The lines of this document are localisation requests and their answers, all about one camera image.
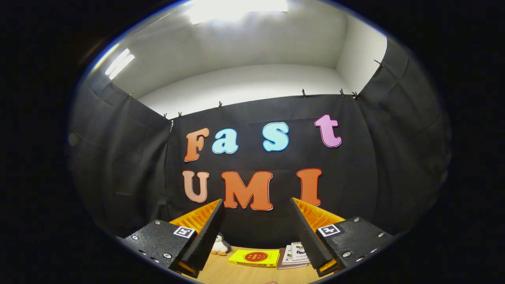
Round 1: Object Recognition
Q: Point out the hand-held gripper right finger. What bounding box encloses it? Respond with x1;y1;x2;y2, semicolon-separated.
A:
290;197;397;277

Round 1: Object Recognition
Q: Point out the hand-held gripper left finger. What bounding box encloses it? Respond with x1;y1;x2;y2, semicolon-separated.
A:
116;198;226;278

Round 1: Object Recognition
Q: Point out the penguin plush toy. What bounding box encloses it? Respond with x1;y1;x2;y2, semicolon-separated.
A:
210;233;232;256

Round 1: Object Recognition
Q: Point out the white illustrated book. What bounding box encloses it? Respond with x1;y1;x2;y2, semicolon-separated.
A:
290;242;309;262

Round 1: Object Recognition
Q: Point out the brown book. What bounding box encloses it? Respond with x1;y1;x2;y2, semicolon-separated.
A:
277;248;310;270

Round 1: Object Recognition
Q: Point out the yellow book with red circle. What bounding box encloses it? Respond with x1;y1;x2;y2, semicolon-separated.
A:
228;248;281;268

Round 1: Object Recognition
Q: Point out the long ceiling light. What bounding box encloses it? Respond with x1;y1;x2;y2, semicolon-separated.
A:
104;48;135;80

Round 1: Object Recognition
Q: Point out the wide ceiling light panel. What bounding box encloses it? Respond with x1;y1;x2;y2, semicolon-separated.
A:
185;0;289;25

